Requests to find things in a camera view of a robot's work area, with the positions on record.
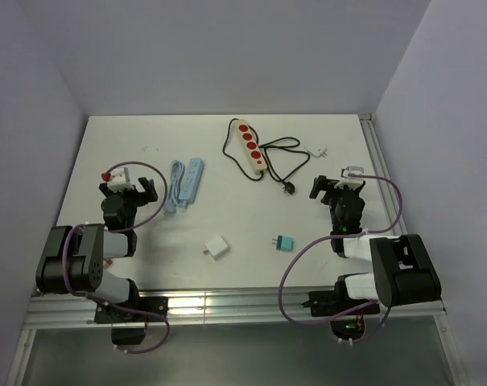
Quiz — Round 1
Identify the small white plug adapter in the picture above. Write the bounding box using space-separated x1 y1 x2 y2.
304 146 328 158

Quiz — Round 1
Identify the light blue power strip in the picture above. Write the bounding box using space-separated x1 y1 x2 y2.
179 158 204 203

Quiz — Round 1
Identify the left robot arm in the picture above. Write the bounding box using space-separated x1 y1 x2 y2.
35 175 168 324

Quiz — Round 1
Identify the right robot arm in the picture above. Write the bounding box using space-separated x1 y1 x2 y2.
303 175 442 317

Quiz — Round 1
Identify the teal plug adapter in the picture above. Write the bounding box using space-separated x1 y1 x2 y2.
272 235 294 252

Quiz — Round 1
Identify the beige red power strip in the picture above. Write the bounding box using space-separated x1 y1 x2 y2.
233 119 267 175

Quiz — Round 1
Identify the white square charger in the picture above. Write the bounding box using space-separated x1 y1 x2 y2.
204 236 230 260

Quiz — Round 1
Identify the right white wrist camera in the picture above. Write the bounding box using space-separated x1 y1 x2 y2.
336 166 365 190

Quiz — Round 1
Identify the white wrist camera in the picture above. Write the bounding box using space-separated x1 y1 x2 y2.
336 166 365 190
101 167 133 192

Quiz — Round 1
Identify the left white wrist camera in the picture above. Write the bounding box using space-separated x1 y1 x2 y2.
101 167 133 192

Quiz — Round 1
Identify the black power cord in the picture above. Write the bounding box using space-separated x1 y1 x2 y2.
221 117 311 197

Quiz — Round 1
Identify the light blue strip cord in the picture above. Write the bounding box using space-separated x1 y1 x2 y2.
163 159 188 216

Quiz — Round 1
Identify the aluminium right rail frame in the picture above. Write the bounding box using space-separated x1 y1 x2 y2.
358 113 399 224

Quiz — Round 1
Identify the aluminium rail frame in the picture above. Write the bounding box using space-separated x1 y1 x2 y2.
6 288 470 385
358 113 399 224

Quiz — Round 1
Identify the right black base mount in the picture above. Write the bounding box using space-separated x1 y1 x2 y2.
302 290 380 340

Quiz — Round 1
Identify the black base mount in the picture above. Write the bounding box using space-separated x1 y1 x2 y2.
302 290 380 340
93 296 171 355

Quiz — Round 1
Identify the aluminium front rail frame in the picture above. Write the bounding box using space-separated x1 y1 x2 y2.
6 288 470 385

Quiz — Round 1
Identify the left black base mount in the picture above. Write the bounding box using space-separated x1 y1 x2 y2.
93 296 171 355

